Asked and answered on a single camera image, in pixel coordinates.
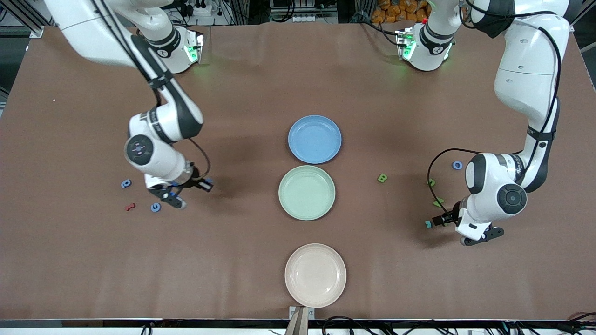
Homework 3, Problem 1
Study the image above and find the black floor cable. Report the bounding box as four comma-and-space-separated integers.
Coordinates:
321, 315, 387, 335
566, 311, 596, 333

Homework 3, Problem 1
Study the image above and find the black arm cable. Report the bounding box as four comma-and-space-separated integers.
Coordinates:
427, 0, 562, 219
91, 0, 211, 182

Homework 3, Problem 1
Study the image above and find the orange fruit pile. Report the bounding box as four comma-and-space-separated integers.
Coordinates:
372, 0, 429, 24

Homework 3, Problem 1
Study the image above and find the aluminium frame post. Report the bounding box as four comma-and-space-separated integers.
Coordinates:
0, 0, 46, 39
572, 0, 596, 25

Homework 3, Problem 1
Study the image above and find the white power strip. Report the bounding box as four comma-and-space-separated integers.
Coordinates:
184, 0, 219, 17

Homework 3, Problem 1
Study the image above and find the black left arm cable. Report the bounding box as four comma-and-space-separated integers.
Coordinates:
427, 0, 562, 219

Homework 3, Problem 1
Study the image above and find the beige plate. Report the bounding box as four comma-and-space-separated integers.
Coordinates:
284, 243, 347, 308

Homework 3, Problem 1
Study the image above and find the blue plate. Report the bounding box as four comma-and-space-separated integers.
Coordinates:
288, 115, 343, 165

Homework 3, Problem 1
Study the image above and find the brown paper table cover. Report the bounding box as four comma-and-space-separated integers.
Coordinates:
0, 21, 596, 322

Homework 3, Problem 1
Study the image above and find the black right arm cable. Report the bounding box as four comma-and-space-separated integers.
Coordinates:
91, 0, 211, 182

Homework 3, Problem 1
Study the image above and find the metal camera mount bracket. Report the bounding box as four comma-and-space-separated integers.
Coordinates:
289, 306, 316, 335

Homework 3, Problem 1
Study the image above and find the aluminium table edge rail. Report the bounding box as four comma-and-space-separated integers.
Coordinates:
0, 319, 596, 335

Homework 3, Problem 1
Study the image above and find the green plate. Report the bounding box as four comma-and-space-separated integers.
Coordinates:
278, 165, 336, 221

